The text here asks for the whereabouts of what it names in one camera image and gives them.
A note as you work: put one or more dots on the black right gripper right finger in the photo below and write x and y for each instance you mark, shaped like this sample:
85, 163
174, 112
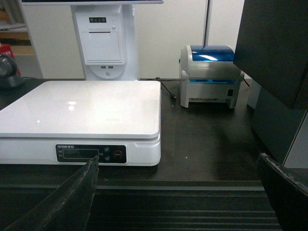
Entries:
287, 190

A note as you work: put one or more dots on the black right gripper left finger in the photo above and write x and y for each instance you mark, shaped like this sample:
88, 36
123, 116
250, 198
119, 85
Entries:
65, 209

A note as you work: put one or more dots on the black checkout counter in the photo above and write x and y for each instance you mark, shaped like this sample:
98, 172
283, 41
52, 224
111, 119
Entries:
207, 178

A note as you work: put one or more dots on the white checkout scale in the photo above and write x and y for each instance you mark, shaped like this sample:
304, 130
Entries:
71, 122

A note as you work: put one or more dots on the black barcode scanner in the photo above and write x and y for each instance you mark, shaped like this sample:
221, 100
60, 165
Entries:
9, 78

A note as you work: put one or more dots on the grey blue label printer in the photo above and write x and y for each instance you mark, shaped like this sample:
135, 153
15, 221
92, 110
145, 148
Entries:
208, 75

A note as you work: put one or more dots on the white POS terminal stand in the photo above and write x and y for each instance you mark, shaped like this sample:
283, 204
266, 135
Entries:
105, 31

